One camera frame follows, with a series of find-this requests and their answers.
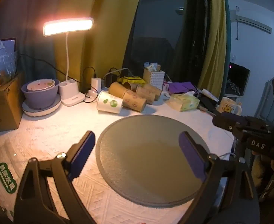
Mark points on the round grey mat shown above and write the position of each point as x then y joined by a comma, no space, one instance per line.
151,158

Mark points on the white air conditioner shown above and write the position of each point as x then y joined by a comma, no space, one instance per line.
249,19

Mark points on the purple cloth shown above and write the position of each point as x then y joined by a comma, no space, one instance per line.
181,87

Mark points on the clear plastic bag of fruit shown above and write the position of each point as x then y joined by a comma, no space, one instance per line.
0,60

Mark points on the white folding rack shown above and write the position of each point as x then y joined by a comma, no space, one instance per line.
265,98

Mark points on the cardboard box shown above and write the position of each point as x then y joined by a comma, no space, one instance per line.
3,112

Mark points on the yellow packet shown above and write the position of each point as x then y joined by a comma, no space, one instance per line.
137,81

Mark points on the green label plastic bag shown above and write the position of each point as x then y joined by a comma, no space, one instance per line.
7,179

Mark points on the black flat case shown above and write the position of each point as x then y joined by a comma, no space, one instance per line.
208,105

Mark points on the white scalloped plate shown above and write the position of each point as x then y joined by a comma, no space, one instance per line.
41,112

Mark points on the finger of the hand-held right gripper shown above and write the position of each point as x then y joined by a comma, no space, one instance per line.
225,121

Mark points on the yellow bear print mug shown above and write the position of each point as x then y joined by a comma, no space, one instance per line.
228,107

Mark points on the small packets in basket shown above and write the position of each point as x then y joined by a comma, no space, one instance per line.
153,67

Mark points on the purple bowl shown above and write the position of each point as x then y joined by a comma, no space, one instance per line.
41,99

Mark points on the yellow curtain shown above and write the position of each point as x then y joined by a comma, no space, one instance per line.
217,39

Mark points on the white quilted tablecloth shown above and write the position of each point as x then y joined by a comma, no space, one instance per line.
57,130

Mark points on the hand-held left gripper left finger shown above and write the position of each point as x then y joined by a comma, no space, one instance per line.
82,155

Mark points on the white desk lamp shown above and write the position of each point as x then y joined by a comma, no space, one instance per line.
69,26

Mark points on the black power adapter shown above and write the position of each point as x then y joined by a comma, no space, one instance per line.
111,80

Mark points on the green tissue pack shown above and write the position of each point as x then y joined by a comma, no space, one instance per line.
186,102

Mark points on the brown paper cup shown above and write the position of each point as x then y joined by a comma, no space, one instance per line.
117,89
154,89
146,94
133,101
130,86

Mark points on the white charger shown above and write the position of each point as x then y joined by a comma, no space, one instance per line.
96,84

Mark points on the white cup with green print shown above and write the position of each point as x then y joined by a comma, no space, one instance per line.
109,102

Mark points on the white power strip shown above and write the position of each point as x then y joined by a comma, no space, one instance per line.
91,96

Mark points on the small pink box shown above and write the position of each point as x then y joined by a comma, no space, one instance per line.
166,86

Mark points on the white wall outlet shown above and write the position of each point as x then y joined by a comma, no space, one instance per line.
233,57

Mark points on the white tube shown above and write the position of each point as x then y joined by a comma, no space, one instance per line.
209,94

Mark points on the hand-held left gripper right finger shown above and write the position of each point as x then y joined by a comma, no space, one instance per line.
193,159

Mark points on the white woven basket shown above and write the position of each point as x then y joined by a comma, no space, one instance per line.
154,79

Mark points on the dark window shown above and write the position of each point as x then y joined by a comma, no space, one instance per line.
160,28

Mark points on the pink bowl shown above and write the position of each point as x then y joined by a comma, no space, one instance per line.
40,85

